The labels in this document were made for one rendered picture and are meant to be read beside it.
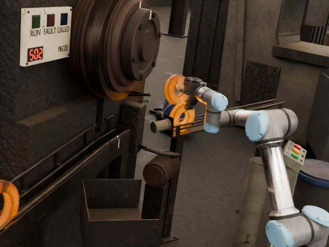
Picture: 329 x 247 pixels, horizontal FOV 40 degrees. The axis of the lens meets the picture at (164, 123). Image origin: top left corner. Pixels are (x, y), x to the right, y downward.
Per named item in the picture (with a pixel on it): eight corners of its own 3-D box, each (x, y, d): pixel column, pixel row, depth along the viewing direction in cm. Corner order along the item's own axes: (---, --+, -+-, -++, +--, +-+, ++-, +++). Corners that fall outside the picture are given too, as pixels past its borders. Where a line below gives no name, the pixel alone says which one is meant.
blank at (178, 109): (175, 136, 239) (179, 138, 236) (164, 115, 229) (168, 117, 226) (194, 116, 244) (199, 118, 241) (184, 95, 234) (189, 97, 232)
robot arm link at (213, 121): (228, 132, 219) (231, 111, 215) (208, 135, 214) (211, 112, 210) (219, 126, 225) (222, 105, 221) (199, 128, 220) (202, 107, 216)
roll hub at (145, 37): (116, 85, 173) (124, 9, 164) (146, 73, 198) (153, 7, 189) (130, 87, 171) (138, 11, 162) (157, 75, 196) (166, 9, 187)
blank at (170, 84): (160, 80, 231) (164, 80, 229) (182, 70, 240) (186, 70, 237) (168, 109, 236) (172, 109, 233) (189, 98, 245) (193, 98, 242)
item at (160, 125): (150, 131, 230) (150, 119, 228) (164, 127, 235) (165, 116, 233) (156, 135, 226) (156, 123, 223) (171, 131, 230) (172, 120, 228)
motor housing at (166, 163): (131, 255, 236) (142, 160, 219) (148, 235, 256) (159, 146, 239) (154, 263, 232) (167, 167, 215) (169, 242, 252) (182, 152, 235)
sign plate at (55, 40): (19, 65, 146) (20, 8, 141) (64, 56, 170) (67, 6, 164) (25, 66, 146) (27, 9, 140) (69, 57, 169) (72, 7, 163)
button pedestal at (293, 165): (255, 257, 249) (278, 152, 229) (262, 235, 270) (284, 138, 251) (284, 266, 244) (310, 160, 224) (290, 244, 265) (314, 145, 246)
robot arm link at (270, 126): (317, 244, 173) (287, 105, 180) (287, 254, 167) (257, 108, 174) (295, 243, 184) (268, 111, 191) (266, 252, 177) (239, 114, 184)
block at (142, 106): (115, 150, 220) (119, 102, 213) (122, 145, 227) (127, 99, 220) (135, 155, 217) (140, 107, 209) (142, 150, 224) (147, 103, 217)
